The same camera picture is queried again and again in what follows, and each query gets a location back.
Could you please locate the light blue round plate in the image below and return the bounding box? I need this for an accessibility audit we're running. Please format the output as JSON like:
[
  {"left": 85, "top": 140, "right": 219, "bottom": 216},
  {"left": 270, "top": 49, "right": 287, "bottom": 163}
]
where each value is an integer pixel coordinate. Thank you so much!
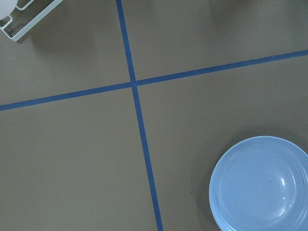
[{"left": 209, "top": 136, "right": 308, "bottom": 231}]

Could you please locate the white cup in basket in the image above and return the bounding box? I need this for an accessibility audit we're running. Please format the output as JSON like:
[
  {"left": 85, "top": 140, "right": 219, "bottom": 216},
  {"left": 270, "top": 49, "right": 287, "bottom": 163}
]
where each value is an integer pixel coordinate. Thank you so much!
[{"left": 0, "top": 0, "right": 18, "bottom": 20}]

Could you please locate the white wire cup basket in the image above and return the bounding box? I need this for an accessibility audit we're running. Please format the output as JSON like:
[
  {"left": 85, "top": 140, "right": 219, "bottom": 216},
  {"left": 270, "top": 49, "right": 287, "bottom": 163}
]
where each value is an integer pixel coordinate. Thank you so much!
[{"left": 0, "top": 0, "right": 63, "bottom": 42}]

